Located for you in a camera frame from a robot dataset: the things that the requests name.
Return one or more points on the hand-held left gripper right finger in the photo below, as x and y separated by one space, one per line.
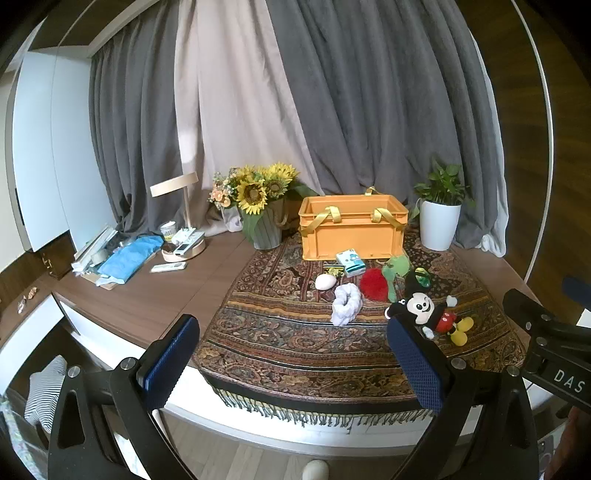
415 364

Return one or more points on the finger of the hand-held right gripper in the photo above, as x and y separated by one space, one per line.
577 286
531 314

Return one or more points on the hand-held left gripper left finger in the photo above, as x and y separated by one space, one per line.
171 355

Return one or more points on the black red mouse plush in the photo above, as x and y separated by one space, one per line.
422 307

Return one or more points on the small green yellow toy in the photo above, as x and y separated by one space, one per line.
421 277

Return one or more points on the yellow blue band with clip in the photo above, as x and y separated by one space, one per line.
332 269

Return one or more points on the orange plastic crate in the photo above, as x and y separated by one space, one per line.
351 235

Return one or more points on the slim white remote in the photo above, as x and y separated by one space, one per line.
168 267

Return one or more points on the red fluffy pompom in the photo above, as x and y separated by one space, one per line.
375 284

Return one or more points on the green plush toy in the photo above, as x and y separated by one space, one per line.
397 270

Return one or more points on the wooden desk lamp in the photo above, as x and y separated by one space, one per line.
184 256

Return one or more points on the blue cloth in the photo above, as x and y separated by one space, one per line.
131 256

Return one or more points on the white remote with screen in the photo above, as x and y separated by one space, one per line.
187 243

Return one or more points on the pocket tissue pack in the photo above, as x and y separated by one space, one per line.
351 263

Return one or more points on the white egg-shaped plush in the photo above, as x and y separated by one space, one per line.
325 281

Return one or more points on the patterned fringed tablecloth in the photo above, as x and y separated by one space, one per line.
295 337

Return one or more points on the small white jar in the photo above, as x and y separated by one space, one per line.
168 230

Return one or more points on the white plant pot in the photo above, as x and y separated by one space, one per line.
438 226

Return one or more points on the striped cloth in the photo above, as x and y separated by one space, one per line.
44 392

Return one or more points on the stack of white long boxes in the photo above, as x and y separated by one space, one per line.
94 242

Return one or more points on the green potted plant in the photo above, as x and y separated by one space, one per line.
445 184

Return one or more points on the grey ribbed vase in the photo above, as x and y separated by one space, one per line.
268 230

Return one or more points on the small pastel flower bouquet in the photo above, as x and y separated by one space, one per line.
220 191

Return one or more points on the sunflower bouquet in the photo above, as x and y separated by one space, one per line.
251 194

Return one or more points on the narrow grey curtain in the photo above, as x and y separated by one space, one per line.
134 129

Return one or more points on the white wardrobe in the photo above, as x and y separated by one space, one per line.
51 152

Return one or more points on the beige curtain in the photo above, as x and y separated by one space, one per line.
231 115

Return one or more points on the wide grey curtain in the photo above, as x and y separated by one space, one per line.
378 101

